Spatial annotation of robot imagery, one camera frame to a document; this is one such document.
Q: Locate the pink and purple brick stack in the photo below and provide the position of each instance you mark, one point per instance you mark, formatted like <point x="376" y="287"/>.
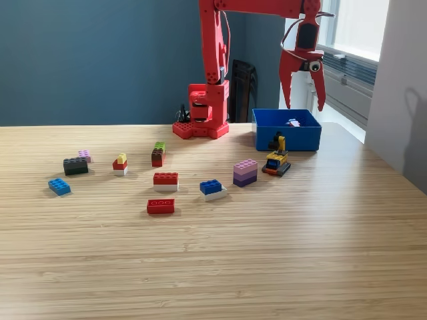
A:
<point x="245" y="175"/>

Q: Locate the black chair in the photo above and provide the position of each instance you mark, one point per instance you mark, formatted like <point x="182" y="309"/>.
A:
<point x="245" y="90"/>

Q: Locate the black table clamp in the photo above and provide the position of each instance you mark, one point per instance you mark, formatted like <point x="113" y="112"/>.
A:
<point x="183" y="115"/>

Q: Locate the light blue brick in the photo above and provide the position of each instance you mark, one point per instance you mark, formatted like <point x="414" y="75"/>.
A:
<point x="59" y="186"/>

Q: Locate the yellow toy digger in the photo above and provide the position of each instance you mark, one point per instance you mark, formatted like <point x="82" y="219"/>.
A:
<point x="275" y="163"/>

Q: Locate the green brown red brick stack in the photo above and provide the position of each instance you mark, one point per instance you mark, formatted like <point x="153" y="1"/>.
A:
<point x="157" y="156"/>

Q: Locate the toy figure red shirt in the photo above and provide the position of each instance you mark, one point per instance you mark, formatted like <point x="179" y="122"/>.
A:
<point x="294" y="123"/>

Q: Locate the black brick stack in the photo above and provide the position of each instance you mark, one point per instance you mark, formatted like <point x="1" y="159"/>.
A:
<point x="75" y="166"/>

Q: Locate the wide red on white bricks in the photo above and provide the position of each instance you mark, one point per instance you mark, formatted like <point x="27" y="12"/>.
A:
<point x="165" y="180"/>

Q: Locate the red brick with circles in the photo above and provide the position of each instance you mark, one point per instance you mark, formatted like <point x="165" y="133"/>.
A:
<point x="160" y="207"/>

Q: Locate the grey window vent unit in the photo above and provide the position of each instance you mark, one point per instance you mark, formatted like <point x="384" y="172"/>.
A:
<point x="350" y="90"/>

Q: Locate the yellow red white brick stack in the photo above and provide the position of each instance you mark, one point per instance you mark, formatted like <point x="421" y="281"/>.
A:
<point x="120" y="165"/>

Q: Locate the blue on white brick stack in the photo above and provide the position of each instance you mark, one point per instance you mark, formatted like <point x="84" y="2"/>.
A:
<point x="210" y="187"/>

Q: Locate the blue plastic bin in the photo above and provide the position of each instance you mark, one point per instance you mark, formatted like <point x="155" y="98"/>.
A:
<point x="293" y="138"/>

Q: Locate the white framed window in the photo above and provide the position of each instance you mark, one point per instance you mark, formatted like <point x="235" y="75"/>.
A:
<point x="360" y="26"/>

